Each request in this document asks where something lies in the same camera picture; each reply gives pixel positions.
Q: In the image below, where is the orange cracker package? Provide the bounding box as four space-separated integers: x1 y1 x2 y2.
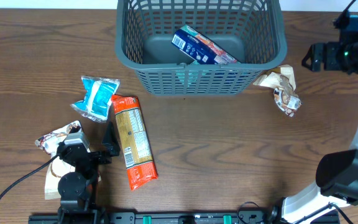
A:
111 95 158 190

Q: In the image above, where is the beige snack bag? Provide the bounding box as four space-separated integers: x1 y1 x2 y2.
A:
254 65 302 117

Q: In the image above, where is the blue tissue multipack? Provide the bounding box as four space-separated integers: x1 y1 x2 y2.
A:
172 25 239 65

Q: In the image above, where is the teal wipes packet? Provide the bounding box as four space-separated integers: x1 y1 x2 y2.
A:
175 61 210 89

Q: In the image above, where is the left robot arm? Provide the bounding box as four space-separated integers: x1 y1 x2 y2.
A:
57 122 120 224

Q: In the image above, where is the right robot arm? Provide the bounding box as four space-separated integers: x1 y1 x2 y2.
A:
263 9 358 223

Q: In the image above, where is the white brown snack bag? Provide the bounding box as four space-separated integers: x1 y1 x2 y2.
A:
35 120 83 200

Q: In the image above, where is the blue white snack packet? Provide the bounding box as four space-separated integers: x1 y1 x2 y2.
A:
70 76 121 123

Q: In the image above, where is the grey plastic basket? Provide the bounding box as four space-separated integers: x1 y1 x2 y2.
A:
115 0 287 96

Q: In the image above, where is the right black cable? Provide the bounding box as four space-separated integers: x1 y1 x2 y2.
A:
333 0 357 29

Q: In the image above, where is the black cable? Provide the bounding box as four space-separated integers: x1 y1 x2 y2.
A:
333 0 357 29
0 155 60 224

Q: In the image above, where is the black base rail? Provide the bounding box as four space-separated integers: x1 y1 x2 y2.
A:
28 210 341 224

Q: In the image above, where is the left black cable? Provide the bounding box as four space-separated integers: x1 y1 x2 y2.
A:
0 155 60 224

